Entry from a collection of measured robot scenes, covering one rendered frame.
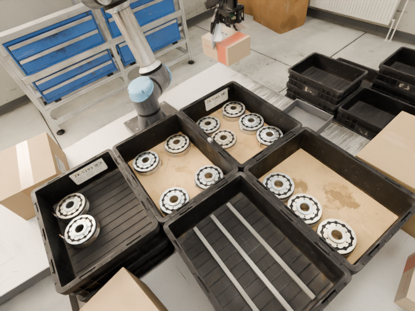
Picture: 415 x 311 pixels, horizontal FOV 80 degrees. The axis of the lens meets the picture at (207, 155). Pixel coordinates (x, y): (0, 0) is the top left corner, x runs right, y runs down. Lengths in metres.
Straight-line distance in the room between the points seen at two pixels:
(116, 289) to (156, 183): 0.38
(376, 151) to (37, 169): 1.26
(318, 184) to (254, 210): 0.24
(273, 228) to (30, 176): 0.95
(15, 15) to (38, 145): 2.21
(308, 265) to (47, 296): 0.85
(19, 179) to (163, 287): 0.71
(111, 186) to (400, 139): 1.03
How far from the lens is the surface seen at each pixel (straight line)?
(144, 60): 1.24
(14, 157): 1.35
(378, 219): 0.92
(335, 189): 0.93
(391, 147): 1.02
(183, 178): 0.93
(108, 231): 0.93
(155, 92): 1.20
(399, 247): 1.06
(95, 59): 2.70
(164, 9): 2.91
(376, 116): 1.96
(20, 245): 1.27
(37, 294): 1.13
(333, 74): 2.05
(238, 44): 1.04
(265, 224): 0.83
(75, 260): 0.94
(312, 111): 1.35
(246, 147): 1.00
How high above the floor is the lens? 1.58
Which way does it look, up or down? 50 degrees down
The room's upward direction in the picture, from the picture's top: 11 degrees counter-clockwise
